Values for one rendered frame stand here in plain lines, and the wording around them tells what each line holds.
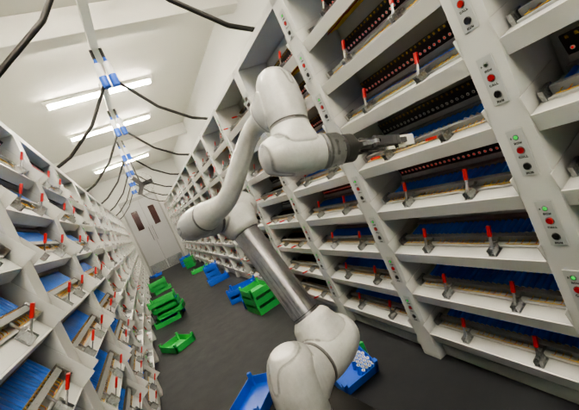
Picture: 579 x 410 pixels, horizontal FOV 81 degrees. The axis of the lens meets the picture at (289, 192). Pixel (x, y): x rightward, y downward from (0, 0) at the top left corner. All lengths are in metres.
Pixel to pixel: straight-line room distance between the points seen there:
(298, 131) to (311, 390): 0.73
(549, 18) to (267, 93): 0.61
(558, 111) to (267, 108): 0.65
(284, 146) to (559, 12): 0.61
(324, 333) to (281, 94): 0.77
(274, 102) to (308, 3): 0.87
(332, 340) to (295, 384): 0.20
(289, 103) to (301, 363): 0.72
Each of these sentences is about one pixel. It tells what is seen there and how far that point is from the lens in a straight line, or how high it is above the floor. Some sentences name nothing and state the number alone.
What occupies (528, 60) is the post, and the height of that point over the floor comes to 1.02.
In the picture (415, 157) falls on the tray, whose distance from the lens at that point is 1.22.
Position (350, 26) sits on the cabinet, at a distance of 1.60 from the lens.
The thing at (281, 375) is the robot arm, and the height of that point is 0.49.
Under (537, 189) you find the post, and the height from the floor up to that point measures 0.72.
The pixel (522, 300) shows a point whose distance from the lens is 1.34.
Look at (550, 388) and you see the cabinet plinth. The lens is 1.53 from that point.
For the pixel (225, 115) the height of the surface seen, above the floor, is 1.63.
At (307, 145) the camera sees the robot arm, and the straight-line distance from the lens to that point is 0.79.
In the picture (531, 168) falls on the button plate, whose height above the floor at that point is 0.77.
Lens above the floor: 1.00
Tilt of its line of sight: 3 degrees down
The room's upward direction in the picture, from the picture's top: 24 degrees counter-clockwise
